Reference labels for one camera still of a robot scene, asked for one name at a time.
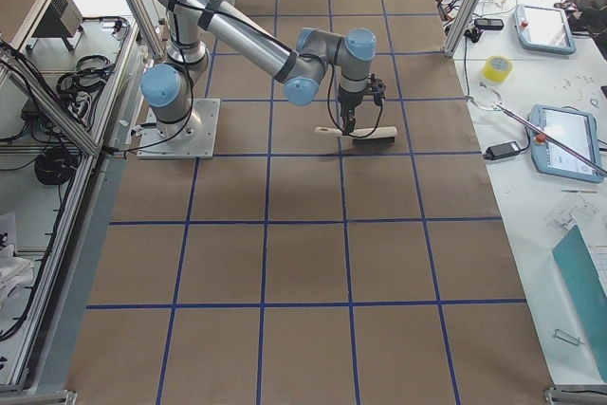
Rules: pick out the teach pendant tablet near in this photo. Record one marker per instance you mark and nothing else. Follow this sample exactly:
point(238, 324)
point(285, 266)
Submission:
point(577, 130)

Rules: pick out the teal folder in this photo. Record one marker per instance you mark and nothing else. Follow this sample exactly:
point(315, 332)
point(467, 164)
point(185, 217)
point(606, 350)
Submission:
point(583, 270)

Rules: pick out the yellow tape roll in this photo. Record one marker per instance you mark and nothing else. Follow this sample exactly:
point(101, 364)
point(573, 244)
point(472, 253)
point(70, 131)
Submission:
point(497, 68)

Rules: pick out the black power adapter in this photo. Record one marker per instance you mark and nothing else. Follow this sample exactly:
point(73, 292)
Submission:
point(502, 151)

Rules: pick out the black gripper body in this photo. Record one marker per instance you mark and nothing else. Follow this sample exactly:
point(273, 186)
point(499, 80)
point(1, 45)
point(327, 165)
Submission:
point(349, 101)

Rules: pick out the grey control box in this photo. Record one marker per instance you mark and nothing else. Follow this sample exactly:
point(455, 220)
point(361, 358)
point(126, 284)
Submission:
point(61, 20)

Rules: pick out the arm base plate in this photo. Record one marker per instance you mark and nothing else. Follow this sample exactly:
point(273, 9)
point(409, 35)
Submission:
point(184, 140)

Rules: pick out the white hand brush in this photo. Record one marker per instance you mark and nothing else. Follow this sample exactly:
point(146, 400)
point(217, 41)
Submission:
point(375, 135)

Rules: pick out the teach pendant tablet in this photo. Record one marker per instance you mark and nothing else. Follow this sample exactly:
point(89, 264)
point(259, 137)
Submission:
point(543, 29)
point(577, 130)

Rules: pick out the teach pendant tablet far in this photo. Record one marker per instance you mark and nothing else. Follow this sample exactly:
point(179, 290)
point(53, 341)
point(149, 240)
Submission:
point(543, 29)

